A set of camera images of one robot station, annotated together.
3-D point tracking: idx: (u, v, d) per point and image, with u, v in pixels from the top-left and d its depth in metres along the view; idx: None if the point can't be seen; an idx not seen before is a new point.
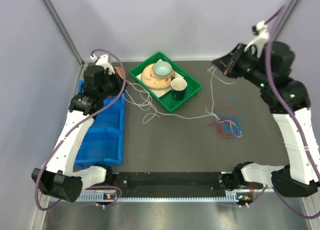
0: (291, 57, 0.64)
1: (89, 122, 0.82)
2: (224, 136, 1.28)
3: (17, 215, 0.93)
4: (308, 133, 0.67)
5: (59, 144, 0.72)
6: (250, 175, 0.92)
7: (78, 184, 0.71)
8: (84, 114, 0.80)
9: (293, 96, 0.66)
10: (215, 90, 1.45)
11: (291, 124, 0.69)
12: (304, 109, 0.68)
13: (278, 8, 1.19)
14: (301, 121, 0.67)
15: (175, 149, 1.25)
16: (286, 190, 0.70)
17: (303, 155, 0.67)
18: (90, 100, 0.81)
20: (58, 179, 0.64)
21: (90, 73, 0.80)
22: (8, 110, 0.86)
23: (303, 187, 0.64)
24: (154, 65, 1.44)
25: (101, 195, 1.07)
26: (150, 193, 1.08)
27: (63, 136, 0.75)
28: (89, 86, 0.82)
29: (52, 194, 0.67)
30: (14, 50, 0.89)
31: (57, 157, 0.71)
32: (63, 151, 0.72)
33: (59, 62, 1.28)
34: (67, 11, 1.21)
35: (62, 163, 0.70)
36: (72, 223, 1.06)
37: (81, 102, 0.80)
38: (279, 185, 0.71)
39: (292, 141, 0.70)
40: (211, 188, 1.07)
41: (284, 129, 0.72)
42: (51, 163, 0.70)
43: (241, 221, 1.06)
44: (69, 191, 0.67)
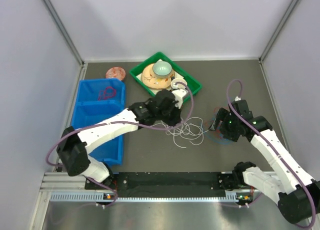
0: (244, 104, 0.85)
1: (132, 127, 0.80)
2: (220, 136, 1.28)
3: (18, 215, 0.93)
4: (278, 147, 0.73)
5: (101, 124, 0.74)
6: (251, 179, 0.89)
7: (84, 166, 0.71)
8: (136, 119, 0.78)
9: (255, 122, 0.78)
10: (215, 90, 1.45)
11: (259, 140, 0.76)
12: (267, 130, 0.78)
13: (278, 8, 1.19)
14: (268, 137, 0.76)
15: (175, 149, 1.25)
16: (292, 213, 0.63)
17: (281, 164, 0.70)
18: (147, 115, 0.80)
20: (77, 149, 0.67)
21: (163, 95, 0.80)
22: (8, 110, 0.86)
23: (292, 193, 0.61)
24: (155, 65, 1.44)
25: (101, 195, 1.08)
26: (150, 193, 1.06)
27: (107, 120, 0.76)
28: (154, 104, 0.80)
29: (61, 157, 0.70)
30: (13, 51, 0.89)
31: (91, 132, 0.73)
32: (99, 130, 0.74)
33: (59, 62, 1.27)
34: (68, 11, 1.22)
35: (91, 139, 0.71)
36: (72, 223, 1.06)
37: (139, 110, 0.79)
38: (283, 209, 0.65)
39: (269, 158, 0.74)
40: (211, 188, 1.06)
41: (261, 149, 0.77)
42: (84, 132, 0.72)
43: (241, 221, 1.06)
44: (76, 165, 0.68)
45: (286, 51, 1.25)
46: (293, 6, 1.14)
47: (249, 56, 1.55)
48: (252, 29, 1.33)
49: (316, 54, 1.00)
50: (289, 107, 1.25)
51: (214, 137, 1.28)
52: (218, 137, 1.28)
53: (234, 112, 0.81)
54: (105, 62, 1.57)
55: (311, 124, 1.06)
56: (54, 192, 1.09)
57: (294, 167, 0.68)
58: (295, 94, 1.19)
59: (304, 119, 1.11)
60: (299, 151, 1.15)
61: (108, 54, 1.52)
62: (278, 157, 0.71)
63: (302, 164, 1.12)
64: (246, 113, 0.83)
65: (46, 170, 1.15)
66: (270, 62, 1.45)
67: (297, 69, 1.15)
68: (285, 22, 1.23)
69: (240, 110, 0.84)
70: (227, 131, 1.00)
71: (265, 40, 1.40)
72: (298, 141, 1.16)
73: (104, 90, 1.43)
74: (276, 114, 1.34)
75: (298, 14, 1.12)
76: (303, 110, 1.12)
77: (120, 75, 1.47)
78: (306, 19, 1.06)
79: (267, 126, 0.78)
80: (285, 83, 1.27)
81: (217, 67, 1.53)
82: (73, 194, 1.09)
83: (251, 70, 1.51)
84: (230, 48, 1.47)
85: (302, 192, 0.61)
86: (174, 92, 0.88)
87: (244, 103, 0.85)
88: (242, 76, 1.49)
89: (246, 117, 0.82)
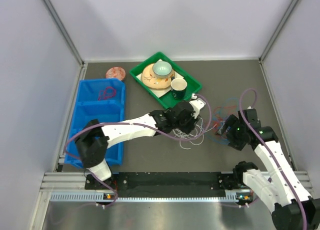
0: (253, 112, 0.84)
1: (150, 132, 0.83)
2: (221, 137, 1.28)
3: (18, 215, 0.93)
4: (281, 159, 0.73)
5: (124, 123, 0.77)
6: (250, 181, 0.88)
7: (99, 160, 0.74)
8: (156, 125, 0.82)
9: (261, 132, 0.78)
10: (215, 90, 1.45)
11: (263, 150, 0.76)
12: (273, 141, 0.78)
13: (278, 8, 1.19)
14: (272, 149, 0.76)
15: (176, 149, 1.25)
16: (284, 225, 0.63)
17: (280, 176, 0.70)
18: (165, 123, 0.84)
20: (99, 142, 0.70)
21: (182, 107, 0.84)
22: (8, 110, 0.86)
23: (286, 207, 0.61)
24: (155, 65, 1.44)
25: (101, 195, 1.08)
26: (150, 192, 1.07)
27: (130, 121, 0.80)
28: (173, 113, 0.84)
29: (79, 147, 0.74)
30: (13, 51, 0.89)
31: (115, 129, 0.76)
32: (122, 128, 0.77)
33: (59, 61, 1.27)
34: (68, 11, 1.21)
35: (113, 135, 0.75)
36: (72, 223, 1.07)
37: (159, 117, 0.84)
38: (276, 220, 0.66)
39: (270, 169, 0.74)
40: (211, 188, 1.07)
41: (263, 160, 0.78)
42: (108, 127, 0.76)
43: (240, 221, 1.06)
44: (92, 156, 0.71)
45: (286, 51, 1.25)
46: (293, 6, 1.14)
47: (249, 56, 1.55)
48: (252, 29, 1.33)
49: (316, 54, 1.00)
50: (289, 107, 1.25)
51: (214, 138, 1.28)
52: (218, 137, 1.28)
53: (244, 119, 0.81)
54: (105, 62, 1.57)
55: (311, 124, 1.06)
56: (54, 192, 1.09)
57: (293, 181, 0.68)
58: (295, 94, 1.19)
59: (304, 119, 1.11)
60: (299, 151, 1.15)
61: (108, 54, 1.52)
62: (278, 169, 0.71)
63: (302, 165, 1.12)
64: (255, 121, 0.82)
65: (46, 170, 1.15)
66: (270, 62, 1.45)
67: (298, 69, 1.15)
68: (285, 22, 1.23)
69: (249, 118, 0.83)
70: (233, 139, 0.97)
71: (265, 40, 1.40)
72: (298, 142, 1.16)
73: (104, 90, 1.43)
74: (276, 114, 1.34)
75: (298, 14, 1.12)
76: (303, 110, 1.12)
77: (120, 75, 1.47)
78: (306, 19, 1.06)
79: (273, 137, 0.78)
80: (285, 83, 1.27)
81: (216, 66, 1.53)
82: (73, 194, 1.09)
83: (251, 70, 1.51)
84: (230, 48, 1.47)
85: (296, 207, 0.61)
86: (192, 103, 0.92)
87: (254, 112, 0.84)
88: (242, 76, 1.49)
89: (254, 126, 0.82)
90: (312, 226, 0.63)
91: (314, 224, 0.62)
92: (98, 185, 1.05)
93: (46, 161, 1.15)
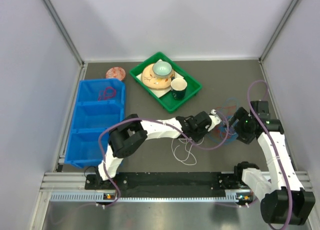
0: (265, 103, 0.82)
1: (174, 134, 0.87)
2: (221, 136, 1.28)
3: (18, 215, 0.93)
4: (281, 150, 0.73)
5: (158, 121, 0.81)
6: (248, 178, 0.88)
7: (130, 153, 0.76)
8: (182, 129, 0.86)
9: (268, 122, 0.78)
10: (215, 90, 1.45)
11: (266, 139, 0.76)
12: (278, 132, 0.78)
13: (278, 8, 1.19)
14: (275, 139, 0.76)
15: (176, 149, 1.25)
16: (269, 212, 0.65)
17: (276, 164, 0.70)
18: (188, 129, 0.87)
20: (137, 135, 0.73)
21: (204, 116, 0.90)
22: (8, 110, 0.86)
23: (274, 192, 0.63)
24: (155, 65, 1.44)
25: (101, 195, 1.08)
26: (150, 193, 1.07)
27: (163, 120, 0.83)
28: (194, 120, 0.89)
29: (114, 137, 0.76)
30: (14, 51, 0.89)
31: (150, 125, 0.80)
32: (157, 126, 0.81)
33: (59, 62, 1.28)
34: (68, 11, 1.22)
35: (149, 130, 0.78)
36: (72, 223, 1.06)
37: (183, 122, 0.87)
38: (264, 207, 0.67)
39: (268, 157, 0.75)
40: (211, 188, 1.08)
41: (263, 148, 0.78)
42: (145, 123, 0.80)
43: (241, 221, 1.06)
44: (129, 147, 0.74)
45: (286, 51, 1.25)
46: (293, 7, 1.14)
47: (249, 56, 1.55)
48: (252, 29, 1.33)
49: (316, 54, 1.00)
50: (289, 107, 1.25)
51: (215, 138, 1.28)
52: (219, 137, 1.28)
53: (251, 110, 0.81)
54: (105, 62, 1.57)
55: (311, 124, 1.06)
56: (55, 192, 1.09)
57: (288, 171, 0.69)
58: (295, 94, 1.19)
59: (304, 119, 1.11)
60: (300, 151, 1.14)
61: (108, 54, 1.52)
62: (276, 158, 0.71)
63: (302, 165, 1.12)
64: (264, 114, 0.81)
65: (46, 170, 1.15)
66: (270, 62, 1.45)
67: (298, 69, 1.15)
68: (285, 22, 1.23)
69: (258, 110, 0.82)
70: (241, 131, 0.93)
71: (264, 40, 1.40)
72: (298, 142, 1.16)
73: (104, 90, 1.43)
74: (276, 114, 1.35)
75: (298, 15, 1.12)
76: (303, 110, 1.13)
77: (120, 75, 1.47)
78: (306, 19, 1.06)
79: (279, 129, 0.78)
80: (286, 83, 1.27)
81: (216, 67, 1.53)
82: (73, 194, 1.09)
83: (251, 70, 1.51)
84: (230, 48, 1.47)
85: (284, 194, 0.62)
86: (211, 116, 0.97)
87: (266, 104, 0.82)
88: (242, 76, 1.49)
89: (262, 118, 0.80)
90: (298, 219, 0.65)
91: (300, 217, 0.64)
92: (98, 185, 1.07)
93: (46, 161, 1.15)
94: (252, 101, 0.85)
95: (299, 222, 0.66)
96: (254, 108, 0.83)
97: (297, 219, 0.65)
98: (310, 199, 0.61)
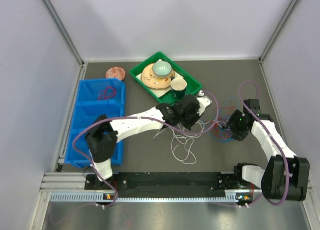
0: (256, 101, 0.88)
1: (158, 126, 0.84)
2: (221, 135, 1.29)
3: (18, 215, 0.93)
4: (272, 130, 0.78)
5: (131, 117, 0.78)
6: (248, 174, 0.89)
7: (109, 153, 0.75)
8: (164, 118, 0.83)
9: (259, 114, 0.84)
10: (215, 90, 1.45)
11: (258, 125, 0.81)
12: (268, 120, 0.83)
13: (278, 8, 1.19)
14: (266, 124, 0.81)
15: (176, 149, 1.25)
16: (270, 184, 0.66)
17: (270, 141, 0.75)
18: (173, 115, 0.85)
20: (108, 137, 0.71)
21: (189, 100, 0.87)
22: (8, 110, 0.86)
23: (271, 159, 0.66)
24: (155, 65, 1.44)
25: (101, 195, 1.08)
26: (150, 192, 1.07)
27: (138, 115, 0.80)
28: (179, 106, 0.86)
29: (89, 142, 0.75)
30: (14, 51, 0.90)
31: (123, 123, 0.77)
32: (130, 123, 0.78)
33: (59, 62, 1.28)
34: (68, 11, 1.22)
35: (122, 129, 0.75)
36: (72, 223, 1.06)
37: (167, 110, 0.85)
38: (265, 182, 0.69)
39: (262, 139, 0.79)
40: (211, 188, 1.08)
41: (258, 134, 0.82)
42: (116, 122, 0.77)
43: (241, 221, 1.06)
44: (104, 150, 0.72)
45: (286, 51, 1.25)
46: (293, 6, 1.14)
47: (249, 56, 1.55)
48: (252, 29, 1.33)
49: (316, 54, 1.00)
50: (289, 106, 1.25)
51: (215, 136, 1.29)
52: (218, 135, 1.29)
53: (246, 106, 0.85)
54: (105, 62, 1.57)
55: (311, 124, 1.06)
56: (55, 192, 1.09)
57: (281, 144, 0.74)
58: (295, 94, 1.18)
59: (304, 119, 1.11)
60: (299, 150, 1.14)
61: (108, 54, 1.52)
62: (268, 135, 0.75)
63: None
64: (256, 110, 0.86)
65: (46, 170, 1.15)
66: (270, 62, 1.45)
67: (298, 69, 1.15)
68: (285, 22, 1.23)
69: (251, 106, 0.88)
70: (236, 129, 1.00)
71: (264, 40, 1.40)
72: (298, 141, 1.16)
73: (104, 90, 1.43)
74: (276, 114, 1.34)
75: (298, 14, 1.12)
76: (302, 110, 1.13)
77: (120, 75, 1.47)
78: (306, 19, 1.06)
79: (269, 118, 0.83)
80: (285, 83, 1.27)
81: (216, 67, 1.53)
82: (73, 194, 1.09)
83: (251, 70, 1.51)
84: (230, 48, 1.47)
85: (280, 160, 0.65)
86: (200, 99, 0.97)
87: (257, 101, 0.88)
88: (242, 76, 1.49)
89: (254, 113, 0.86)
90: (299, 191, 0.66)
91: (301, 188, 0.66)
92: (98, 185, 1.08)
93: (46, 161, 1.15)
94: (245, 100, 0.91)
95: (302, 195, 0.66)
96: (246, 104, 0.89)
97: (298, 190, 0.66)
98: (305, 164, 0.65)
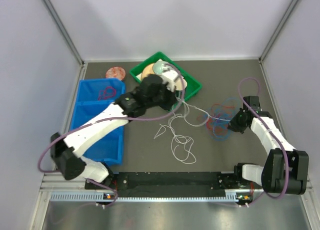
0: (255, 98, 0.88)
1: (122, 122, 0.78)
2: (215, 131, 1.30)
3: (18, 215, 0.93)
4: (271, 125, 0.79)
5: (85, 126, 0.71)
6: (248, 172, 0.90)
7: (78, 166, 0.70)
8: (123, 114, 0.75)
9: (257, 112, 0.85)
10: (215, 90, 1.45)
11: (257, 122, 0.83)
12: (266, 116, 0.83)
13: (278, 8, 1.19)
14: (265, 120, 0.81)
15: (175, 148, 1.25)
16: (269, 178, 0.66)
17: (269, 136, 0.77)
18: (133, 107, 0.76)
20: (65, 155, 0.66)
21: (147, 82, 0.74)
22: (8, 110, 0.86)
23: (270, 153, 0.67)
24: (155, 65, 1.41)
25: (101, 195, 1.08)
26: (150, 192, 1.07)
27: (92, 120, 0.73)
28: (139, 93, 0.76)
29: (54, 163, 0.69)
30: (14, 51, 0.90)
31: (78, 135, 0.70)
32: (86, 133, 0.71)
33: (59, 62, 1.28)
34: (67, 11, 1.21)
35: (79, 142, 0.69)
36: (72, 223, 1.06)
37: (125, 102, 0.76)
38: (264, 177, 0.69)
39: (261, 134, 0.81)
40: (211, 188, 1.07)
41: (257, 130, 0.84)
42: (71, 137, 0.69)
43: (241, 221, 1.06)
44: (68, 169, 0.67)
45: (286, 51, 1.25)
46: (293, 6, 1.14)
47: (249, 56, 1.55)
48: (252, 29, 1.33)
49: (316, 54, 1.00)
50: (289, 106, 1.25)
51: (210, 132, 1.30)
52: (214, 131, 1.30)
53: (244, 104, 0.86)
54: (105, 62, 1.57)
55: (311, 124, 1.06)
56: (54, 192, 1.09)
57: (280, 138, 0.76)
58: (295, 94, 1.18)
59: (304, 119, 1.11)
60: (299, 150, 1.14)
61: (108, 54, 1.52)
62: (267, 131, 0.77)
63: None
64: (255, 107, 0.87)
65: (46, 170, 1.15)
66: (270, 62, 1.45)
67: (297, 69, 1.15)
68: (285, 22, 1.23)
69: (250, 103, 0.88)
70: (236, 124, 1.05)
71: (264, 40, 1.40)
72: (298, 141, 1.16)
73: (104, 90, 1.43)
74: (276, 114, 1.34)
75: (298, 14, 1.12)
76: (302, 111, 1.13)
77: (120, 75, 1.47)
78: (306, 19, 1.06)
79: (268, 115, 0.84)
80: (285, 83, 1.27)
81: (216, 67, 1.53)
82: (73, 194, 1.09)
83: (251, 70, 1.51)
84: (230, 48, 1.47)
85: (280, 153, 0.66)
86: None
87: (256, 98, 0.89)
88: (243, 76, 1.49)
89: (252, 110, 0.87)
90: (298, 184, 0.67)
91: (300, 181, 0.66)
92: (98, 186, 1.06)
93: (46, 161, 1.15)
94: (244, 97, 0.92)
95: (301, 187, 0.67)
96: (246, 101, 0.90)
97: (297, 183, 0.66)
98: (303, 156, 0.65)
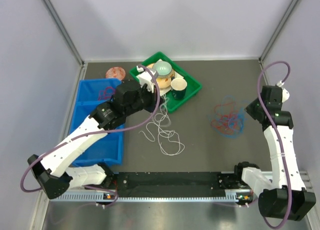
0: (278, 91, 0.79)
1: (101, 135, 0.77)
2: (225, 131, 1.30)
3: (18, 215, 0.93)
4: (287, 145, 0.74)
5: (61, 145, 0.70)
6: (248, 176, 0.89)
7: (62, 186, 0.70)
8: (99, 126, 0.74)
9: (277, 115, 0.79)
10: (215, 90, 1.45)
11: (272, 131, 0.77)
12: (286, 127, 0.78)
13: (278, 8, 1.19)
14: (282, 134, 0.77)
15: (171, 147, 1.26)
16: (266, 207, 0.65)
17: (281, 161, 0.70)
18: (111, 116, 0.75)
20: (44, 178, 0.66)
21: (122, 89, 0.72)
22: (8, 110, 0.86)
23: (275, 190, 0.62)
24: (155, 65, 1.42)
25: (101, 195, 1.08)
26: (150, 193, 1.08)
27: (68, 138, 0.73)
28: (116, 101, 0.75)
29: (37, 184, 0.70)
30: (14, 51, 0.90)
31: (54, 155, 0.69)
32: (62, 152, 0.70)
33: (59, 62, 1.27)
34: (67, 11, 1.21)
35: (55, 162, 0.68)
36: (72, 223, 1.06)
37: (102, 113, 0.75)
38: (261, 200, 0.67)
39: (273, 152, 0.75)
40: (211, 188, 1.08)
41: (268, 139, 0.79)
42: (47, 159, 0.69)
43: (241, 221, 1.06)
44: (49, 190, 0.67)
45: (285, 51, 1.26)
46: (293, 6, 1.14)
47: (249, 56, 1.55)
48: (252, 29, 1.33)
49: (316, 54, 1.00)
50: (289, 106, 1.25)
51: (220, 132, 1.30)
52: (224, 131, 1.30)
53: (260, 100, 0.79)
54: (105, 62, 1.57)
55: (311, 124, 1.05)
56: None
57: (292, 170, 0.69)
58: (296, 94, 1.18)
59: (304, 120, 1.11)
60: (299, 150, 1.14)
61: (108, 54, 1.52)
62: (280, 155, 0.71)
63: (302, 165, 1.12)
64: (276, 103, 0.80)
65: None
66: (270, 62, 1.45)
67: (298, 69, 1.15)
68: (285, 22, 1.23)
69: (270, 98, 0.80)
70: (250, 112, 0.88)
71: (265, 40, 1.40)
72: (298, 142, 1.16)
73: (104, 90, 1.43)
74: None
75: (298, 14, 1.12)
76: (302, 111, 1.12)
77: (120, 75, 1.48)
78: (306, 19, 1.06)
79: (288, 123, 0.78)
80: (285, 83, 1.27)
81: (216, 67, 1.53)
82: (73, 194, 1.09)
83: (251, 70, 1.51)
84: (230, 48, 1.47)
85: (285, 193, 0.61)
86: (142, 77, 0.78)
87: (279, 92, 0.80)
88: (243, 76, 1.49)
89: (272, 107, 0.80)
90: (295, 216, 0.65)
91: (298, 215, 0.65)
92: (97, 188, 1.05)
93: None
94: (265, 87, 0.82)
95: (297, 218, 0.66)
96: (266, 94, 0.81)
97: (294, 216, 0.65)
98: (311, 199, 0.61)
